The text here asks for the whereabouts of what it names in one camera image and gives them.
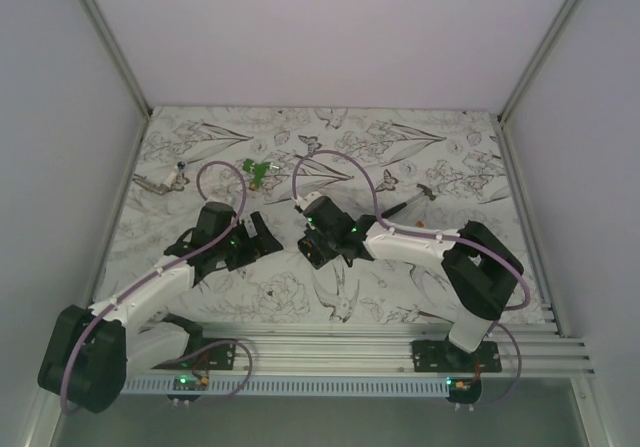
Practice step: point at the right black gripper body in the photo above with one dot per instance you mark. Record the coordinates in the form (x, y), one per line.
(329, 242)

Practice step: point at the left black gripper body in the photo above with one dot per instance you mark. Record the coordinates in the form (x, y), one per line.
(238, 242)

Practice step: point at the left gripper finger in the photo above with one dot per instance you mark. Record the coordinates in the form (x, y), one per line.
(262, 239)
(242, 255)

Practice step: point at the black fuse box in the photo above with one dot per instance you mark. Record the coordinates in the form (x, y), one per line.
(316, 250)

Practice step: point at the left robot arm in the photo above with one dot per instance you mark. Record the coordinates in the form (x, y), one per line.
(93, 351)

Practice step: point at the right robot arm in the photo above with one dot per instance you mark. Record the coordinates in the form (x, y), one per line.
(481, 270)

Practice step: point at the green connector part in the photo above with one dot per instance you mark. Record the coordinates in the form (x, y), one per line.
(258, 171)

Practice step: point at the floral patterned table mat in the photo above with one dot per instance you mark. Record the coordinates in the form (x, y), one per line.
(363, 159)

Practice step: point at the left small circuit board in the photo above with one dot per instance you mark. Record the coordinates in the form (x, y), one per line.
(190, 383)

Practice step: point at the small circuit board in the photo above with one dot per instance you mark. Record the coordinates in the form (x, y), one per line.
(190, 383)
(462, 384)

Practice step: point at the right small circuit board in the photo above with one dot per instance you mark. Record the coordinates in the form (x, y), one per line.
(462, 384)

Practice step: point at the metal bracket with blue knob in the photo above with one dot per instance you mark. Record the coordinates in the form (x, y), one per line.
(175, 181)

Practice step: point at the hammer with black handle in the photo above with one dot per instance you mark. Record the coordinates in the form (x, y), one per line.
(423, 192)

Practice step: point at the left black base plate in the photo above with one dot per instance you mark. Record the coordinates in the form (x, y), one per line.
(206, 354)

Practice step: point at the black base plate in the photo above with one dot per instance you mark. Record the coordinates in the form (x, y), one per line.
(206, 354)
(441, 356)

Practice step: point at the grey slotted cable duct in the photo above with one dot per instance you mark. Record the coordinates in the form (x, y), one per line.
(298, 386)

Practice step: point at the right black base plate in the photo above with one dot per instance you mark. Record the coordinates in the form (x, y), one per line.
(441, 356)

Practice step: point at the aluminium rail beam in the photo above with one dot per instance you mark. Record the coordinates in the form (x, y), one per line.
(386, 349)

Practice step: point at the left aluminium frame post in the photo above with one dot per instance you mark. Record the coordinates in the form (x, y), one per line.
(116, 54)

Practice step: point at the aluminium frame post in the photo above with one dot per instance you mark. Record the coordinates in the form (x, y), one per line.
(552, 35)
(116, 54)

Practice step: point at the right aluminium frame post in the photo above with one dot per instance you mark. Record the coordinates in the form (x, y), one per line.
(552, 35)

